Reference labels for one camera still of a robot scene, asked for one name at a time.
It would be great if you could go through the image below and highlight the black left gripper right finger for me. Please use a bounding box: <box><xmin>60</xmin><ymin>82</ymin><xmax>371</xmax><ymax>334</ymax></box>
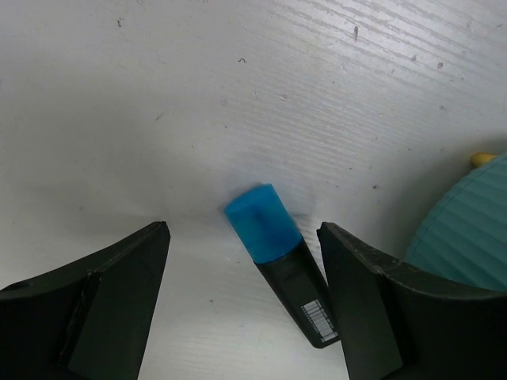
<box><xmin>317</xmin><ymin>222</ymin><xmax>506</xmax><ymax>379</ymax></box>

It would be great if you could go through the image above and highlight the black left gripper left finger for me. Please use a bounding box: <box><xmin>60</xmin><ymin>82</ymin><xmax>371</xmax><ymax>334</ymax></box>
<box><xmin>1</xmin><ymin>222</ymin><xmax>170</xmax><ymax>379</ymax></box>

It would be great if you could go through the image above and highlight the teal round desk organizer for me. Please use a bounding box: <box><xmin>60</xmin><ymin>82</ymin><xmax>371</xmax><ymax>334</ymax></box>
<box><xmin>404</xmin><ymin>154</ymin><xmax>506</xmax><ymax>291</ymax></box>

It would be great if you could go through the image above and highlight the blue black highlighter marker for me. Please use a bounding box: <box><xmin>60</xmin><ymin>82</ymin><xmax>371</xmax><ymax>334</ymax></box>
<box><xmin>223</xmin><ymin>184</ymin><xmax>339</xmax><ymax>348</ymax></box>

